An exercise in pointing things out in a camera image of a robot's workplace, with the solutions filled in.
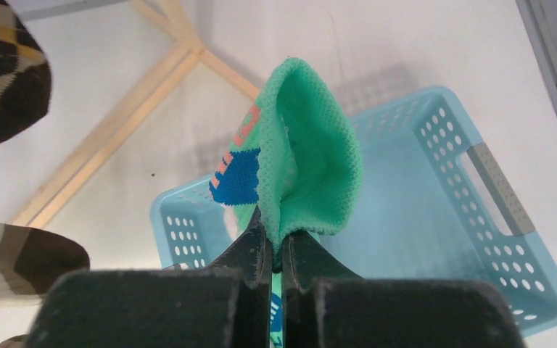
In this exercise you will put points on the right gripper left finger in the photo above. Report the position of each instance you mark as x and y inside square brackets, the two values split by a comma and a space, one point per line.
[225, 304]

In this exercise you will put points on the green white sock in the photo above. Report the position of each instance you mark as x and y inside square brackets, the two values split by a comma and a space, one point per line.
[292, 173]

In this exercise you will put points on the wooden drying rack frame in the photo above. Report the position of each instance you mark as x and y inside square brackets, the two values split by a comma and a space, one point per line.
[131, 111]

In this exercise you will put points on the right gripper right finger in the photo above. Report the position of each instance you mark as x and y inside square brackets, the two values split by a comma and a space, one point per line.
[325, 304]

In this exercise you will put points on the dark argyle sock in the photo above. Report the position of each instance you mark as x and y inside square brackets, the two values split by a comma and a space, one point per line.
[25, 76]

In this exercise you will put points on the striped brown green sock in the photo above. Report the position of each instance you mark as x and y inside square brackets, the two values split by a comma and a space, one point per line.
[32, 260]

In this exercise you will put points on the blue plastic basket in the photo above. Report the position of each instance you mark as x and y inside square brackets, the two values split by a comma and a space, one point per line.
[435, 204]

